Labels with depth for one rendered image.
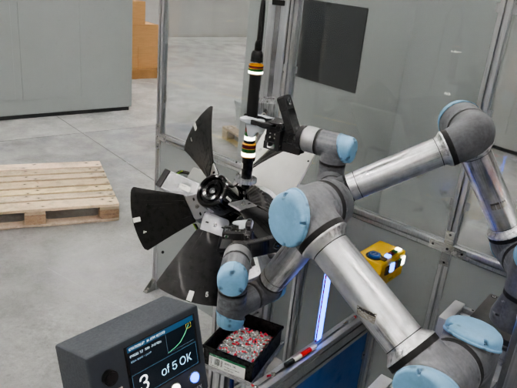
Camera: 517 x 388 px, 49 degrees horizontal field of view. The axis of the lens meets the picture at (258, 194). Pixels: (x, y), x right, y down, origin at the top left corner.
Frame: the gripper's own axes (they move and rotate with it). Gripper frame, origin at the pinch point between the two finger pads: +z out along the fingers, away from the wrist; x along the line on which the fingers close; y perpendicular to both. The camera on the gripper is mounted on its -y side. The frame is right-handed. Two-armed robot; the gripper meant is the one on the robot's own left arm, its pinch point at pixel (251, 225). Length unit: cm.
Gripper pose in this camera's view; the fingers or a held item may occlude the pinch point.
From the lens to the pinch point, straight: 171.2
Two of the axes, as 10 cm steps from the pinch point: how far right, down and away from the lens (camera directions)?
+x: 0.1, 9.3, 3.6
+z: 0.7, -3.6, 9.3
